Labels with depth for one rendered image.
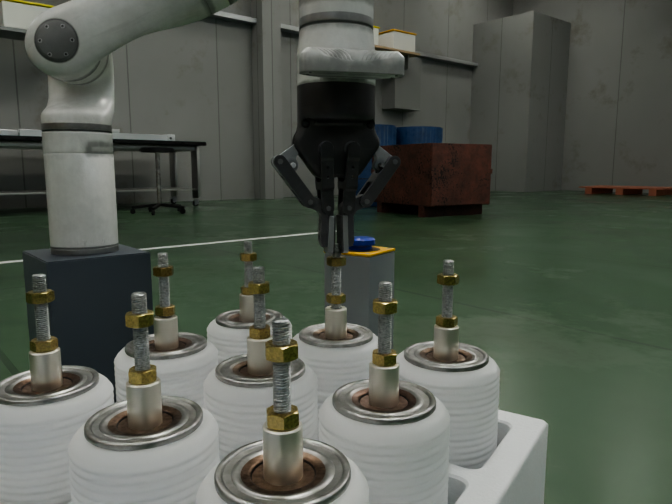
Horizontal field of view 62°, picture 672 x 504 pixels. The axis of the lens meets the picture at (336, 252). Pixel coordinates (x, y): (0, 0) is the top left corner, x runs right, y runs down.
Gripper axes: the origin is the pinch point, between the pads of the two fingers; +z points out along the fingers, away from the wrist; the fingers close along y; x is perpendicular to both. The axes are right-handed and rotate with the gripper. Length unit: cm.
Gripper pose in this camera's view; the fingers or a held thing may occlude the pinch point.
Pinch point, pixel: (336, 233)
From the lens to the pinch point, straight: 55.8
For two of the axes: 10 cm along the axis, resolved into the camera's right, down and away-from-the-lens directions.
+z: 0.0, 9.9, 1.5
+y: -9.7, 0.3, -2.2
